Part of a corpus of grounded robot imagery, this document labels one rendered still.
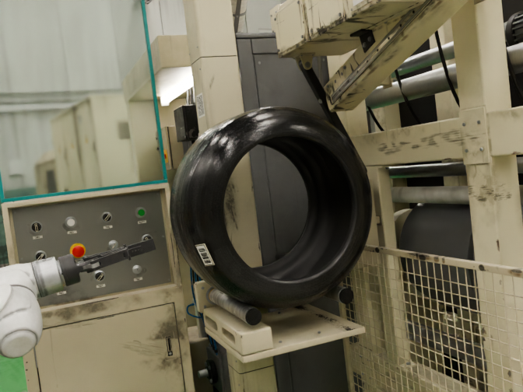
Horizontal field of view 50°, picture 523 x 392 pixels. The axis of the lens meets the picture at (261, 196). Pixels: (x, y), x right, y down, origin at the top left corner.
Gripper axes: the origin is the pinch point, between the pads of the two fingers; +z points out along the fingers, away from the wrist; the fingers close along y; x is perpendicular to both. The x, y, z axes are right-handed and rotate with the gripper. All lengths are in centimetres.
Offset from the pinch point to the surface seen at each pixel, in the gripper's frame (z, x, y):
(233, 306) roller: 19.9, 23.4, 0.5
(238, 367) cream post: 24, 51, 27
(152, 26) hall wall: 275, -284, 980
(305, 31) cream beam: 64, -47, 3
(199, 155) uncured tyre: 19.8, -19.3, -6.4
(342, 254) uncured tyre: 50, 17, -12
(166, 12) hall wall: 312, -308, 986
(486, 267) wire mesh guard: 69, 22, -45
